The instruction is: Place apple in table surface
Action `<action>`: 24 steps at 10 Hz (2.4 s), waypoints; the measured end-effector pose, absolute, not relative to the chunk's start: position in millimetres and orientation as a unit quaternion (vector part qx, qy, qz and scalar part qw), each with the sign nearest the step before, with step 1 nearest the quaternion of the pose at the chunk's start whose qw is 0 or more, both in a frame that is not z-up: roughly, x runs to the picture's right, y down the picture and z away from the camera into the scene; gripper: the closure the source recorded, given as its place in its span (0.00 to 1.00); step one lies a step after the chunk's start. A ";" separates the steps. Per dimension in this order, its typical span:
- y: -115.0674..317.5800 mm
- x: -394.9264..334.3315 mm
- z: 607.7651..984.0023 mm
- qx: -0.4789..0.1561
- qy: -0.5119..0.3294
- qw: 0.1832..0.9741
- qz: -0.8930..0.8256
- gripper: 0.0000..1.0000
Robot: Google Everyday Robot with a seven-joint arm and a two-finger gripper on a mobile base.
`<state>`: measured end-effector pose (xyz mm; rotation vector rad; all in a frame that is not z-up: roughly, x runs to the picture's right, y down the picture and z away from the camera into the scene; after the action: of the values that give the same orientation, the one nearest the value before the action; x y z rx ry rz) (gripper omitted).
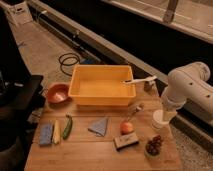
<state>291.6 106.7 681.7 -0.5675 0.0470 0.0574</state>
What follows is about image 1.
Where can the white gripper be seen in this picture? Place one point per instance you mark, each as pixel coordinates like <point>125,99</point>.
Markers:
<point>147,87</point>

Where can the red yellow apple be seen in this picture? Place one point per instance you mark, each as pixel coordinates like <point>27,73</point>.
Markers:
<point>126,128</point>

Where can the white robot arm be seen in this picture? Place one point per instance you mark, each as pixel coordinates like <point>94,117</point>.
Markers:
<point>183,83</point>

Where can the white cup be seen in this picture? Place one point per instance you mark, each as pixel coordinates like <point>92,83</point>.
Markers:
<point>157,120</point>

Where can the black wooden block eraser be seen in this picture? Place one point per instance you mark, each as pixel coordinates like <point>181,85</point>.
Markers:
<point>126,140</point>

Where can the bowl of dark grapes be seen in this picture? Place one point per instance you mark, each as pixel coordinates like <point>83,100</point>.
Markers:
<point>153,146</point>

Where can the blue folded cloth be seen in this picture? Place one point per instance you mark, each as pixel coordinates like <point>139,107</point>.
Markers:
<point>99,127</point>

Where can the yellow plastic bin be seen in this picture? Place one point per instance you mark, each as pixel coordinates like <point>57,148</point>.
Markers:
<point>102,85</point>

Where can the green cucumber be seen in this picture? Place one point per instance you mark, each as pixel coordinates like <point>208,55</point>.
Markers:
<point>68,128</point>

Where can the wooden cutting board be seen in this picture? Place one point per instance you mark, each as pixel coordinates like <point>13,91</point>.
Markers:
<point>85,151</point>

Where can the orange bowl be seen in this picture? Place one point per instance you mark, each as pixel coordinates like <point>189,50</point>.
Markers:
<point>57,93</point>

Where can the yellow corn cob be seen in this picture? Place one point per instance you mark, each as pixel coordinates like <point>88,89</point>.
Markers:
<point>56,133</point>

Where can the blue sponge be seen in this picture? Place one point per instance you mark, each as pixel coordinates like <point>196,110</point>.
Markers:
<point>45,137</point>

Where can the white box on floor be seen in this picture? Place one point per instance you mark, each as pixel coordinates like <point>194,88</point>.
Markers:
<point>19,14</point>

